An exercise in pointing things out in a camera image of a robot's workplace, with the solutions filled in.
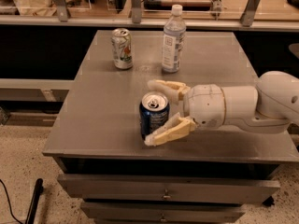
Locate grey metal rail bracket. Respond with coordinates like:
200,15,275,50
240,0,261,27
53,0,69,22
131,0,142,23

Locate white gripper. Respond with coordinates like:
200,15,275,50
144,79,225,147

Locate grey metal rail bracket right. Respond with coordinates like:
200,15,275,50
240,0,261,27

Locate grey metal rail bracket middle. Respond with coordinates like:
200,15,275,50
131,0,142,23

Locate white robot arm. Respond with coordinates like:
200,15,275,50
145,71,299,146

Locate blue pepsi can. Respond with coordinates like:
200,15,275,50
139,91,170,139

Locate clear plastic water bottle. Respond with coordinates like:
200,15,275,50
162,5,186,73

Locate silver green 7up can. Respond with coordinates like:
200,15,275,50
111,28,133,70

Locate black floor cable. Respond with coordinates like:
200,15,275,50
0,179,22,224

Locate grey upper drawer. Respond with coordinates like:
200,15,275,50
58,174,280,204

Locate grey metal rail bracket left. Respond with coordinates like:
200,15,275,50
53,0,69,22

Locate grey lower drawer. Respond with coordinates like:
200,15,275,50
81,203,245,224

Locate grey drawer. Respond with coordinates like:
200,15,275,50
58,174,280,204
81,203,245,224

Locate grey drawer cabinet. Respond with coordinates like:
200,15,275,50
44,31,298,224

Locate black pole on floor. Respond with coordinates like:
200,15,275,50
25,178,44,224

